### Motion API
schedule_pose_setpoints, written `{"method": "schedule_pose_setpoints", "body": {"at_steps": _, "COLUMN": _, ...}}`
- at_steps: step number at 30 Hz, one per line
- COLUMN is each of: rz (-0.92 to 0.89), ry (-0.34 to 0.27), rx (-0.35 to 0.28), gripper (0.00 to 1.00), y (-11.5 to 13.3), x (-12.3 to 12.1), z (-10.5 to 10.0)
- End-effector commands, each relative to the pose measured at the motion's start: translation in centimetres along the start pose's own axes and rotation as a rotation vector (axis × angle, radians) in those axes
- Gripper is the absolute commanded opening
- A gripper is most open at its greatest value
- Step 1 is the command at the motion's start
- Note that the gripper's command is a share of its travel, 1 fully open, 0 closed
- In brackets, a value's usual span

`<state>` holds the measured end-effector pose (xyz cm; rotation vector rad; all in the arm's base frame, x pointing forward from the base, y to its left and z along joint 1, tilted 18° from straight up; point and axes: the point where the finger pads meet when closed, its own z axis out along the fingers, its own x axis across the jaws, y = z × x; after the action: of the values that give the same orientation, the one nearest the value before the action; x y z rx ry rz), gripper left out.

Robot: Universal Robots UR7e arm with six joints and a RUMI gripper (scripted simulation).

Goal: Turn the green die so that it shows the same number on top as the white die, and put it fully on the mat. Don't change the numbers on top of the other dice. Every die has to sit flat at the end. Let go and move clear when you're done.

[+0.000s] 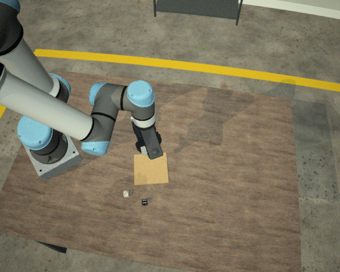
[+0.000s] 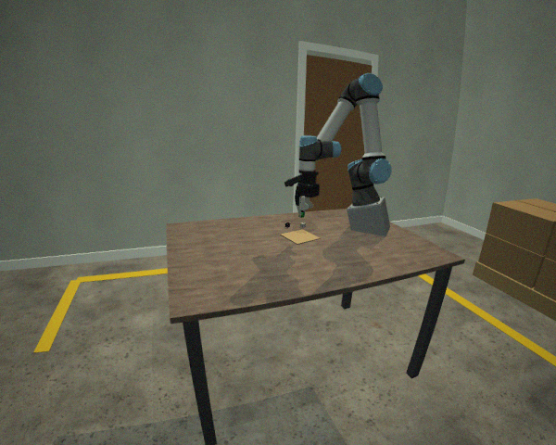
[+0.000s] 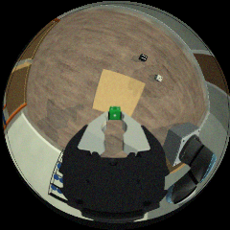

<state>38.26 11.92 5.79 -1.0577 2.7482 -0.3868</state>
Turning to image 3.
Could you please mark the green die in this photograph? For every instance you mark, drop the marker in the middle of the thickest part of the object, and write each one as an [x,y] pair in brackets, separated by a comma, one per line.
[114,113]

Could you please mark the black die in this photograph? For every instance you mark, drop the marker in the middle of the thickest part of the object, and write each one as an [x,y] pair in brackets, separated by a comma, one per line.
[143,57]

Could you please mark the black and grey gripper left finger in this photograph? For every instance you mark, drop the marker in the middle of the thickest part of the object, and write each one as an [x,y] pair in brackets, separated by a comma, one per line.
[90,138]

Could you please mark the tan mat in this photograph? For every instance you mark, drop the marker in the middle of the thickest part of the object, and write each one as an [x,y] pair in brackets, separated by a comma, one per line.
[117,90]

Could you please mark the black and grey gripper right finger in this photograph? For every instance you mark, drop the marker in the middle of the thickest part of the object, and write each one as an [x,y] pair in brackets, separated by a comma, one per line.
[138,139]

